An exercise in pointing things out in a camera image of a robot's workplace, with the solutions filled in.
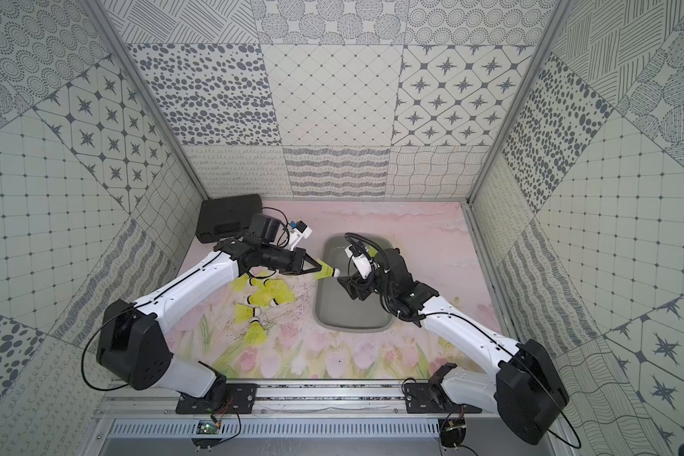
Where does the grey plastic storage box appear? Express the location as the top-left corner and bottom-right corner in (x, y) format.
(312, 233), (396, 334)

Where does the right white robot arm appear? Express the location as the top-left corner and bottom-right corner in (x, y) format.
(337, 243), (569, 445)

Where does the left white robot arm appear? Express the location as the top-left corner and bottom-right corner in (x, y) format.
(94, 213), (322, 410)

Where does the black plastic tool case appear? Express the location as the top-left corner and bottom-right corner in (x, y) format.
(196, 194), (262, 243)

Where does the small black circuit module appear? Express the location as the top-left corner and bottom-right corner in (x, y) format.
(438, 418), (467, 448)

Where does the small green circuit board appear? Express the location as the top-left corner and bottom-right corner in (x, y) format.
(195, 421), (220, 439)

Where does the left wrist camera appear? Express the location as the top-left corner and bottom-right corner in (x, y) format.
(287, 222), (313, 251)

